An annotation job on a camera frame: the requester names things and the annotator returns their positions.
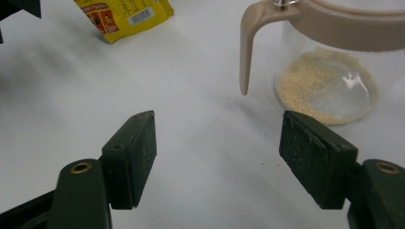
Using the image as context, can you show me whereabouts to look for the beige granules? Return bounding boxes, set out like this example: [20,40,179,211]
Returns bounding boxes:
[275,47,380,126]

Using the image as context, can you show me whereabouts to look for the white paper sheet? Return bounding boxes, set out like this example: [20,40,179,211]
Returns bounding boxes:
[0,0,405,229]

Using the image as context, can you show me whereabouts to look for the glass jar with beige lid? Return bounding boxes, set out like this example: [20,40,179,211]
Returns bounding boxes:
[238,0,405,127]

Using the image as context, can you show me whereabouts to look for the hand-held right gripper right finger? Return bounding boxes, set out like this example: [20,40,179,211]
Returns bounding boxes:
[279,110,359,210]

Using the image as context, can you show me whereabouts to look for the yellow printed snack packet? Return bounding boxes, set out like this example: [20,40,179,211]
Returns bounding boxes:
[73,0,175,45]

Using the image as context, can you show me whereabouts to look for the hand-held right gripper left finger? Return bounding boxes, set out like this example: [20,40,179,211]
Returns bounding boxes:
[101,110,158,211]

